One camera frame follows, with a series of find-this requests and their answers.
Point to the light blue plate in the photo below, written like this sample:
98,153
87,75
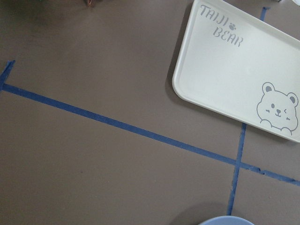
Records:
226,220

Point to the white bear print tray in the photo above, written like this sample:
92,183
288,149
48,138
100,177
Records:
237,65

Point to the brown object at edge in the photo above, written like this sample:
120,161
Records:
90,3

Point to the long blue tape strip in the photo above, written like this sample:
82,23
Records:
115,123

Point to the short blue tape end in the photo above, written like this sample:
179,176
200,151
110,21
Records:
4,75

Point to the crossing blue tape strip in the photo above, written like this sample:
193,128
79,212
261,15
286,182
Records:
236,169

